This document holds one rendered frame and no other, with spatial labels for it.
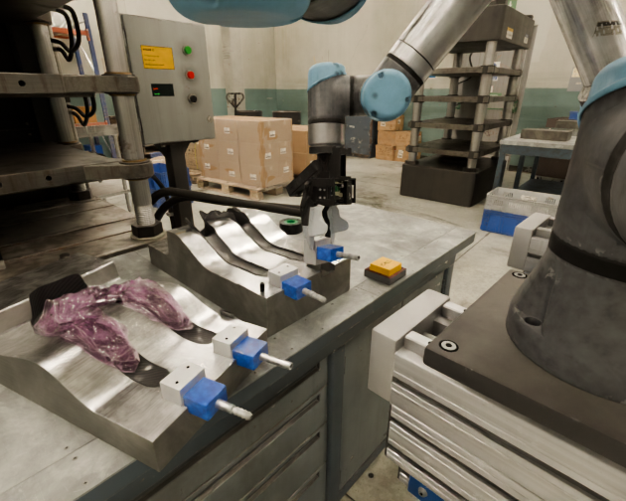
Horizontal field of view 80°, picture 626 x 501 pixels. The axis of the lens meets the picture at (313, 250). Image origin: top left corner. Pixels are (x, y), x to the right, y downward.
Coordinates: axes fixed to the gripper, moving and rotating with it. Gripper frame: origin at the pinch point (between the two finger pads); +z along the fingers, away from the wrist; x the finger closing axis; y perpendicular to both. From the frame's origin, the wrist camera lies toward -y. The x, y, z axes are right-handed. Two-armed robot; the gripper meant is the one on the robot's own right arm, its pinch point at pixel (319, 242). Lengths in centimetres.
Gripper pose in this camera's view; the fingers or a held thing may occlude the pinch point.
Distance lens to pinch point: 81.4
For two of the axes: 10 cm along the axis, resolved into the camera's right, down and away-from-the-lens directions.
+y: 7.3, 1.3, -6.7
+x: 6.8, -1.5, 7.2
